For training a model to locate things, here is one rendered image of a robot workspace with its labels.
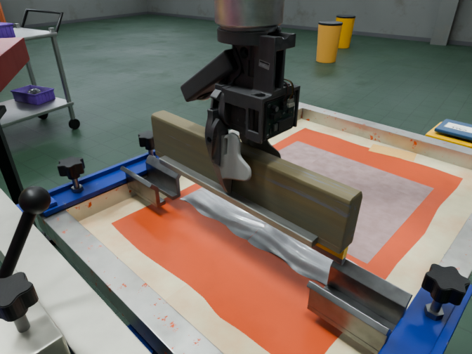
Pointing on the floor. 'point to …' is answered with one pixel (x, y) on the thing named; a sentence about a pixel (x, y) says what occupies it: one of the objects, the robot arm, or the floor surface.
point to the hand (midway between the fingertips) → (236, 176)
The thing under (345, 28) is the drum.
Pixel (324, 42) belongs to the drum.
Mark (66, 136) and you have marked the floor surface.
